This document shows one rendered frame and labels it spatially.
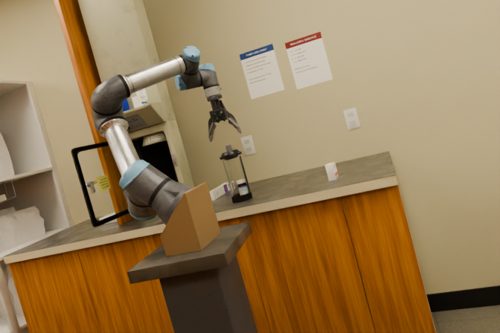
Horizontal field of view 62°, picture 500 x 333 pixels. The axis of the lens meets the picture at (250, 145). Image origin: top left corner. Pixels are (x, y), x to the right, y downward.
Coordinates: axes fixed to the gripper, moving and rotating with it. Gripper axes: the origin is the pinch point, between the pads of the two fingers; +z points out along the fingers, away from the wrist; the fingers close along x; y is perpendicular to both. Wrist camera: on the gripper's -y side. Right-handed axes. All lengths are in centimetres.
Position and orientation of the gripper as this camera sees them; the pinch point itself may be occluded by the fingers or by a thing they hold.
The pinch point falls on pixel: (225, 138)
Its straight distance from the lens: 195.0
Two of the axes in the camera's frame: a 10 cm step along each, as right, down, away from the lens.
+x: 9.6, -2.6, -0.5
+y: -0.4, 0.6, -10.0
